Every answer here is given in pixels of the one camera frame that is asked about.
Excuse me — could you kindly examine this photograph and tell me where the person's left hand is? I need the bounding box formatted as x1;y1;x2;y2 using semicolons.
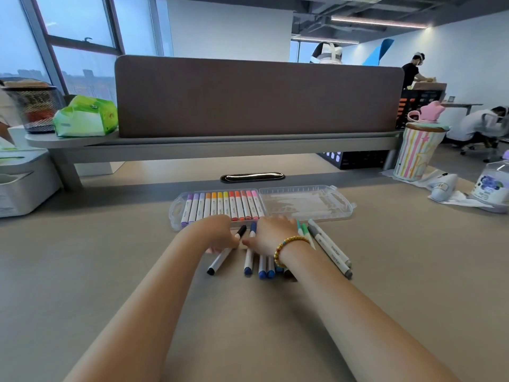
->
192;214;242;255

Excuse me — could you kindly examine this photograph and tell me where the person's right hand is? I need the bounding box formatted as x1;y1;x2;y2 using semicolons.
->
241;215;299;258

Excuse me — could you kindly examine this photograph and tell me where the black-ended white marker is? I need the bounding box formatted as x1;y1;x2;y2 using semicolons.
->
206;225;248;276

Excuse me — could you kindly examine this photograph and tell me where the group of warm-coloured white markers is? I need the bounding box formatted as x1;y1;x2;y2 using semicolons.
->
181;189;266;228

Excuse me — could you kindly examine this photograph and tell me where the navy-ended white marker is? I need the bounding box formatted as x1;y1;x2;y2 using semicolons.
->
243;221;258;275

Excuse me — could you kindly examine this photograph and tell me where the clear plastic marker case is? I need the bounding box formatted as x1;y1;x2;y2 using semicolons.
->
169;185;357;232

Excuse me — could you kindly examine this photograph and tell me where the group of cool-coloured white markers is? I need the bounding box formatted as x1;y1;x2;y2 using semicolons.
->
257;218;354;281

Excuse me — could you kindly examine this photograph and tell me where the person's left forearm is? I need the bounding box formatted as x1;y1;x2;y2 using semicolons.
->
63;230;212;382

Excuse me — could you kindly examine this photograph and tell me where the person's right forearm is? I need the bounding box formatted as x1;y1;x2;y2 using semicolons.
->
278;238;462;382

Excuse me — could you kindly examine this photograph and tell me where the white desk organizer box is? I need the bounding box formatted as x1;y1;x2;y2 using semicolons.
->
0;149;63;219

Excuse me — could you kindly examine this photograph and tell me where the small white box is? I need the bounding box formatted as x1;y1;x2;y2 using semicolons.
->
7;126;31;150

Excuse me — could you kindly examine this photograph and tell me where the black smartphone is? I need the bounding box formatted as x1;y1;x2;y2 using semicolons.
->
221;172;286;184

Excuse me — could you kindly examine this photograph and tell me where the grey desk riser shelf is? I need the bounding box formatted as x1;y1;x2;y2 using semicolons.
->
24;130;405;192

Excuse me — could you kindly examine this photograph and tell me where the brown fabric desk divider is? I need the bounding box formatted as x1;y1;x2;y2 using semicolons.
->
114;55;405;139

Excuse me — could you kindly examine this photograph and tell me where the striped tumbler pink lid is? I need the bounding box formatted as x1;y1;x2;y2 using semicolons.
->
393;101;451;183

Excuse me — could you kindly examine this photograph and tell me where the white plush toy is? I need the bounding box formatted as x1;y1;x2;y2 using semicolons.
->
429;173;459;203

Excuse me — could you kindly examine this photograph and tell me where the green tissue pack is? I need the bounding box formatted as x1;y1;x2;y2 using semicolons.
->
52;95;119;138

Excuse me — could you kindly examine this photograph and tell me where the white tissue paper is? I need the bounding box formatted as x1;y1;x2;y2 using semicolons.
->
381;169;498;207

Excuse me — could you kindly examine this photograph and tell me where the black plastic file rack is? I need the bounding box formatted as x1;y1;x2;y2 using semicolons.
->
396;89;444;130

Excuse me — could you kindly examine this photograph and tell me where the linear ceiling light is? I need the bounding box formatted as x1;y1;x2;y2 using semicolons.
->
330;15;428;29
292;35;359;45

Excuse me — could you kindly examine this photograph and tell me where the black mesh pen holder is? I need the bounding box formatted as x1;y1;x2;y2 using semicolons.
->
2;79;66;134

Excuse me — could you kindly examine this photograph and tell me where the clear bottle purple cap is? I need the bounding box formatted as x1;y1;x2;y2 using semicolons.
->
470;150;509;213

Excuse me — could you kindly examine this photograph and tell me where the grey office desk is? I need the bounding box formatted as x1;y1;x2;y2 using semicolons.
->
441;102;484;115

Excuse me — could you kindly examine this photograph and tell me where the gold bead bracelet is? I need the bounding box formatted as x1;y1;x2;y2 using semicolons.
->
273;236;311;270

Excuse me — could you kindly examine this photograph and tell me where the dark window frame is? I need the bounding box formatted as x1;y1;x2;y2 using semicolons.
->
20;0;174;96

